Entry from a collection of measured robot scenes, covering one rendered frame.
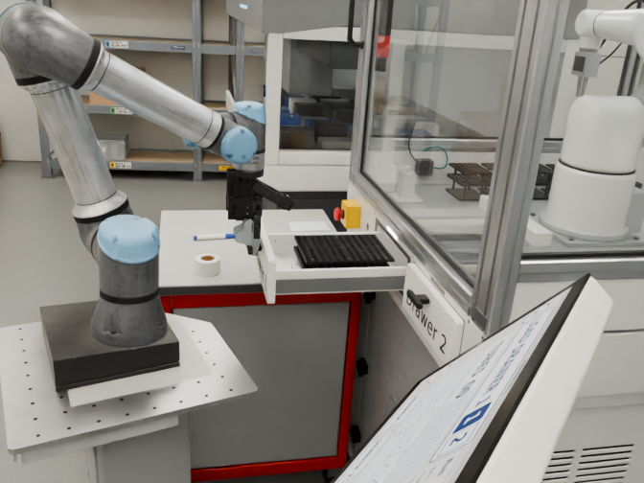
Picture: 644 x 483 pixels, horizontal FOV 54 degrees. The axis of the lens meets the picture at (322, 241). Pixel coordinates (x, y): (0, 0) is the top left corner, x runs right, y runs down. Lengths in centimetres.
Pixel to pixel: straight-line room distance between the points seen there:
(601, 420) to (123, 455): 98
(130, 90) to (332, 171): 131
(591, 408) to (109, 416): 93
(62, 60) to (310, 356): 110
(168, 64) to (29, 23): 453
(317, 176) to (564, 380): 185
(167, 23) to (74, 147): 439
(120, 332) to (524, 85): 87
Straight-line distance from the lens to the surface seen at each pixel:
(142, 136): 584
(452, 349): 128
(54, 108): 132
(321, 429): 205
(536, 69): 105
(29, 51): 120
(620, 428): 149
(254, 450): 205
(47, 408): 130
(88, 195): 137
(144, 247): 127
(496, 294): 115
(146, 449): 144
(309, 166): 238
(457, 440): 57
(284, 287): 149
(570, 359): 66
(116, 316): 132
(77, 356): 131
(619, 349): 135
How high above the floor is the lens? 149
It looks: 21 degrees down
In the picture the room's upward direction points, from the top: 4 degrees clockwise
